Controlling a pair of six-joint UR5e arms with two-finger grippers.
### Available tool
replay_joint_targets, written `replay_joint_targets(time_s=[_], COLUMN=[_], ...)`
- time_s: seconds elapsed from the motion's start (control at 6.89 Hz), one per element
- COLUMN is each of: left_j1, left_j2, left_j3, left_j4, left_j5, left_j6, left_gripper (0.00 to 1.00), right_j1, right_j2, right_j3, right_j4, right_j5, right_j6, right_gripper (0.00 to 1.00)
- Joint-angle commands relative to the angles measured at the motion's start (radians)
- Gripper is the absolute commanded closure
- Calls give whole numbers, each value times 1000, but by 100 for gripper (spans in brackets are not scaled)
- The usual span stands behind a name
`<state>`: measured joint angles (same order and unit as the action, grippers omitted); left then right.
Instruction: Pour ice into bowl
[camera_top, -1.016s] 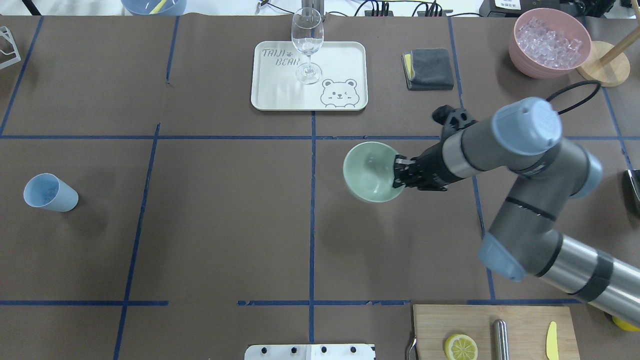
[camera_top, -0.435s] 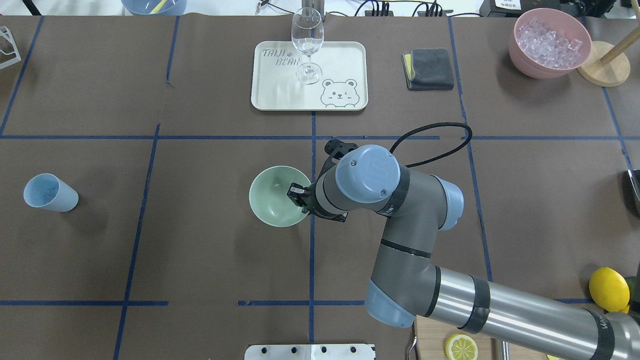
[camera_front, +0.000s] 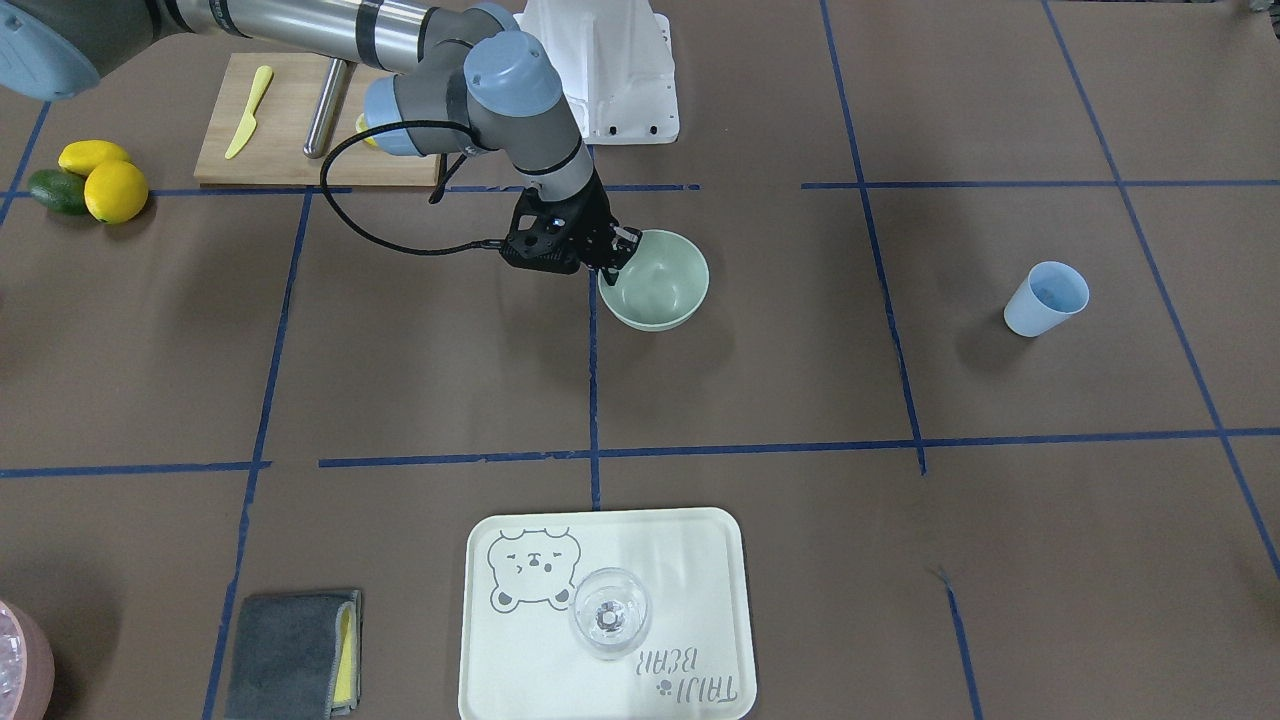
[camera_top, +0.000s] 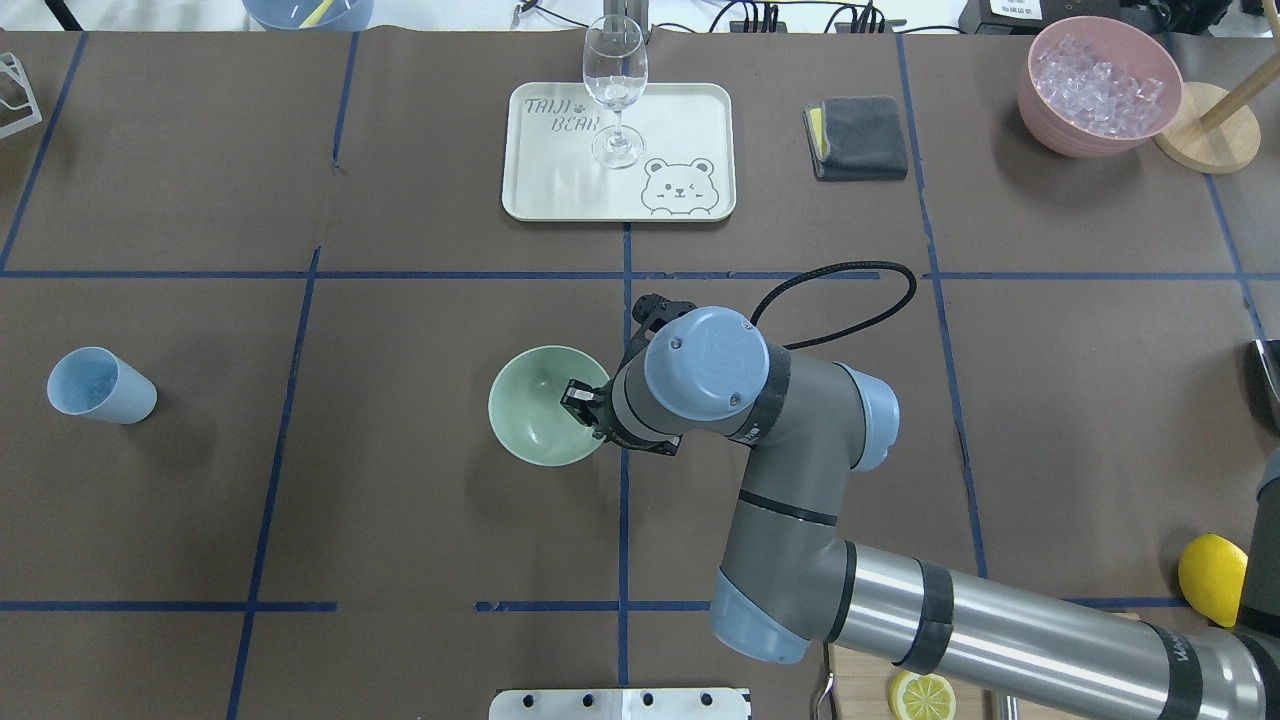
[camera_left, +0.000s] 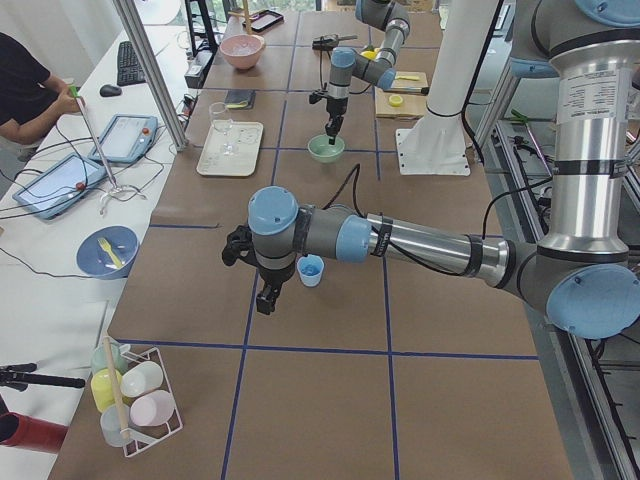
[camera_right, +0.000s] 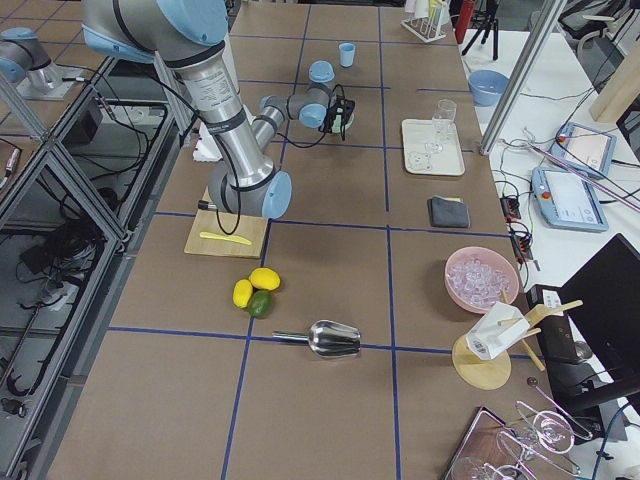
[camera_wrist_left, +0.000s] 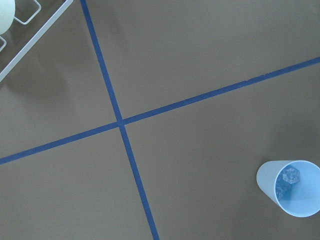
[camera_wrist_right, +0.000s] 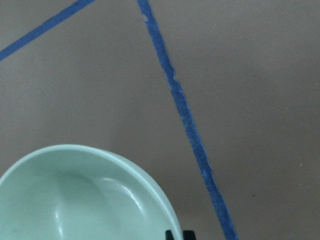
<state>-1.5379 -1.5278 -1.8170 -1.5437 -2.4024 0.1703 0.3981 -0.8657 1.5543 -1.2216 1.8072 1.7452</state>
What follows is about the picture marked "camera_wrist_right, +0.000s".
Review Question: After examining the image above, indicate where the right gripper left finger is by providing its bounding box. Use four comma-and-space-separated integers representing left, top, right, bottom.
165, 230, 174, 240

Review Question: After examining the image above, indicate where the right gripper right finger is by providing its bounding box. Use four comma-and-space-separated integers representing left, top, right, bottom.
183, 230, 197, 240

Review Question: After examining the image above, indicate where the light green bowl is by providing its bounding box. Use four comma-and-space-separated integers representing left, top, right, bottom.
0, 144, 183, 240

